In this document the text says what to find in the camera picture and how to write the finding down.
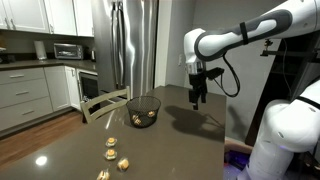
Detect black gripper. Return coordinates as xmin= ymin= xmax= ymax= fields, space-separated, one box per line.
xmin=189 ymin=73 xmax=207 ymax=110

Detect burger sweet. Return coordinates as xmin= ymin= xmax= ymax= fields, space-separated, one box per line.
xmin=117 ymin=157 xmax=130 ymax=171
xmin=104 ymin=149 xmax=117 ymax=160
xmin=105 ymin=137 xmax=117 ymax=147
xmin=96 ymin=170 xmax=110 ymax=180

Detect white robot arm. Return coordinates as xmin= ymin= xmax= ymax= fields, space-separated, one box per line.
xmin=184 ymin=0 xmax=320 ymax=180

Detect sweet in basket right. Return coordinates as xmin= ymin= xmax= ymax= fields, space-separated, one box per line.
xmin=147 ymin=111 xmax=156 ymax=118

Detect sweet in basket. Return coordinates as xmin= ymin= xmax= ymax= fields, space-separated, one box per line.
xmin=147 ymin=111 xmax=156 ymax=118
xmin=132 ymin=115 xmax=142 ymax=125

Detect sweet in basket left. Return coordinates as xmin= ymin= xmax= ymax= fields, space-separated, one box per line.
xmin=132 ymin=115 xmax=142 ymax=125

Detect stainless steel refrigerator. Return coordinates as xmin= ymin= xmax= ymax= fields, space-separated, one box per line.
xmin=91 ymin=0 xmax=159 ymax=97

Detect black built-in oven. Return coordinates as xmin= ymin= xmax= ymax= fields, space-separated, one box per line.
xmin=78 ymin=70 xmax=99 ymax=102

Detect grey wooden chair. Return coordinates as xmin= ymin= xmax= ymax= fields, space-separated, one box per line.
xmin=80 ymin=86 xmax=131 ymax=123

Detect silver toaster oven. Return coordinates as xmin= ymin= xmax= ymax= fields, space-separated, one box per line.
xmin=54 ymin=43 xmax=83 ymax=60

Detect white upper kitchen cabinets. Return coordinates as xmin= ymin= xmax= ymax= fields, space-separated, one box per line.
xmin=0 ymin=0 xmax=94 ymax=37

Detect white kitchen cabinets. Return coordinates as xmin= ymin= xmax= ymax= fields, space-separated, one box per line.
xmin=0 ymin=65 xmax=82 ymax=133
xmin=0 ymin=0 xmax=94 ymax=37

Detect paper towel roll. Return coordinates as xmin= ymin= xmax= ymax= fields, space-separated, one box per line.
xmin=34 ymin=41 xmax=47 ymax=60

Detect white lower kitchen cabinets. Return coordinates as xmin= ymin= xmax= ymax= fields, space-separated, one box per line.
xmin=0 ymin=65 xmax=82 ymax=133

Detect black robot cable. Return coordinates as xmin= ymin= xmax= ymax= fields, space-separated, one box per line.
xmin=213 ymin=52 xmax=241 ymax=98

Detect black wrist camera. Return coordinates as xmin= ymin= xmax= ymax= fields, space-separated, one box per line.
xmin=205 ymin=67 xmax=224 ymax=80

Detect black wire mesh basket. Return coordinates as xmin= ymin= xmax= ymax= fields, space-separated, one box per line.
xmin=126 ymin=96 xmax=161 ymax=128

